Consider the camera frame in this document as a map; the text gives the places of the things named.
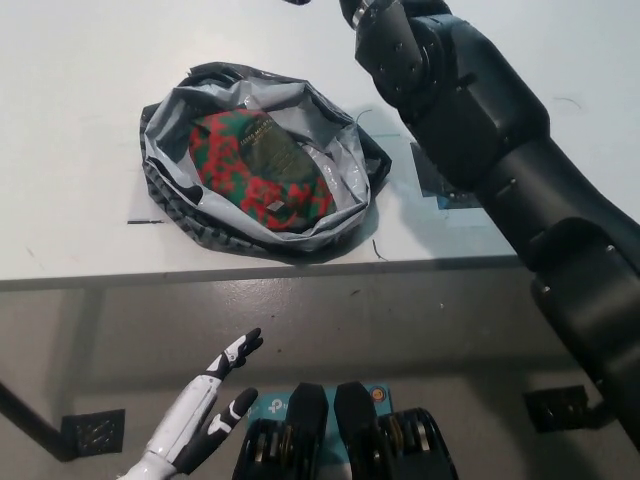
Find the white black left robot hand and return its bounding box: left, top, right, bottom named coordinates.
left=143, top=327, right=265, bottom=475

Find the red green coffee bean bag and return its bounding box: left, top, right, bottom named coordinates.
left=188, top=110, right=337, bottom=232

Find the black grey plastic bag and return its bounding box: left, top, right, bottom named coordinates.
left=137, top=62, right=394, bottom=264

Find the black perforated floor plate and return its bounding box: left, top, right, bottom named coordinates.
left=60, top=408, right=126, bottom=457
left=522, top=384, right=604, bottom=434

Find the black slanted table leg bar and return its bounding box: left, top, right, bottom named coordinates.
left=0, top=382, right=76, bottom=460

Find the black tape patch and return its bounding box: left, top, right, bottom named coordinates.
left=409, top=141, right=484, bottom=212

